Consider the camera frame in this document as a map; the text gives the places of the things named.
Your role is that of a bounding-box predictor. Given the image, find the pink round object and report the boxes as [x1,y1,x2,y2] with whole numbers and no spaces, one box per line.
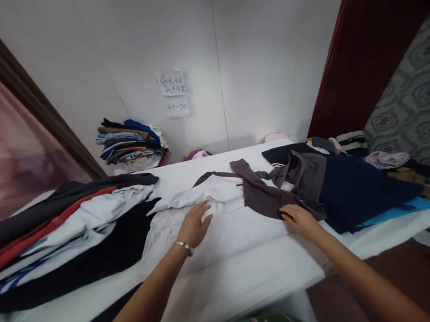
[259,131,291,145]

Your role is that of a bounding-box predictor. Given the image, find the brown garment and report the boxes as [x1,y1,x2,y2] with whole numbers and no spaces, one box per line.
[385,165,430,211]

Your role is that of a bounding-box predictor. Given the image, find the person's right fingers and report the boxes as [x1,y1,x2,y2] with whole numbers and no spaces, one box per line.
[278,203,305,216]

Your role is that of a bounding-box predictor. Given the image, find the small paper note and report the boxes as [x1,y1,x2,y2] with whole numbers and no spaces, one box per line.
[165,95,196,119]

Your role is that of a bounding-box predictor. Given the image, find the white and grey jacket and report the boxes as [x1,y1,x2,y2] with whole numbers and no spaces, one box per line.
[137,153,332,267]

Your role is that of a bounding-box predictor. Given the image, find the person's left hand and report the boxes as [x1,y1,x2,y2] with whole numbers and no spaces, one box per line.
[173,200,216,250]

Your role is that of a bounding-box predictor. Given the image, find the dark red curtain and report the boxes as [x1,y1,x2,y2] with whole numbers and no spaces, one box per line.
[298,0,430,142]

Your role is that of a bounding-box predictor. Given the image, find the taupe garment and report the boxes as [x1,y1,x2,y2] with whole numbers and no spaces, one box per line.
[282,148,333,217]

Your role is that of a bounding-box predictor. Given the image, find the navy blue garment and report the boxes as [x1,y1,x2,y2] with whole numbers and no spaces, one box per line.
[315,151,428,236]

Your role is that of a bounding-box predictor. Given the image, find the crumpled white garment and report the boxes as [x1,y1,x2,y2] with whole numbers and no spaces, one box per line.
[16,183,159,258]

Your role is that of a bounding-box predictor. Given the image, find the stack of folded clothes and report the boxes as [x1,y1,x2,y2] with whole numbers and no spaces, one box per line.
[95,114,172,167]

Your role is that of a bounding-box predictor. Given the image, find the light blue garment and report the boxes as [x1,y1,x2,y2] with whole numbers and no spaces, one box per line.
[348,194,430,234]

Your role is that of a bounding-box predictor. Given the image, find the handwritten paper note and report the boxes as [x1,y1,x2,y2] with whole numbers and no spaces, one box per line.
[156,72,193,98]

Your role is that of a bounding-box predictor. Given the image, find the grey patterned fabric panel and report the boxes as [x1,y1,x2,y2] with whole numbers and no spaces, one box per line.
[355,7,430,193]

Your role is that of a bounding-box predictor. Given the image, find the red garment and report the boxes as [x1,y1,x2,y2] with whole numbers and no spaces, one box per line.
[0,186,125,278]

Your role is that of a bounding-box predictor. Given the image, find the person's left fingers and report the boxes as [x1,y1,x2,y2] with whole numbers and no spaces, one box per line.
[187,200,213,220]

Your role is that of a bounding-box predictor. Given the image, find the person's right hand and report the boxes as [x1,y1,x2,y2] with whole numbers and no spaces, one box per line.
[278,202,324,238]

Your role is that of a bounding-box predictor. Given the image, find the black garment with white stripe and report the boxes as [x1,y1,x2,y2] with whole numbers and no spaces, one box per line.
[260,142,315,167]

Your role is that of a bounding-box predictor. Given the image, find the white floral cloth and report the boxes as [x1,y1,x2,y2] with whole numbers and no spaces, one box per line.
[363,148,412,171]

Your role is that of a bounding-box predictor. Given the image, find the purple multicoloured cloth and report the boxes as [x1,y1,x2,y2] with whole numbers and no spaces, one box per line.
[183,146,214,162]

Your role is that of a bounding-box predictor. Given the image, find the white garment with blue stripes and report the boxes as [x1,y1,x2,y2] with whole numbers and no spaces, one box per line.
[0,258,53,300]

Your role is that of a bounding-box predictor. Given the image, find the black and white striped garment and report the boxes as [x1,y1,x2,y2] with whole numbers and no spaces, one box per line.
[334,131,369,159]

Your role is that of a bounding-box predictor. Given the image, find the large brown framed picture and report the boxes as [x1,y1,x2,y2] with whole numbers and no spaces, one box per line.
[0,0,111,227]

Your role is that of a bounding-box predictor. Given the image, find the white table cover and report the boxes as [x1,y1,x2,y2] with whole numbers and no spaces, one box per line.
[0,132,430,322]

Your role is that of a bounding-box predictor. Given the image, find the dark grey garment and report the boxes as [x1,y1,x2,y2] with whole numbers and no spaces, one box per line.
[0,171,164,252]

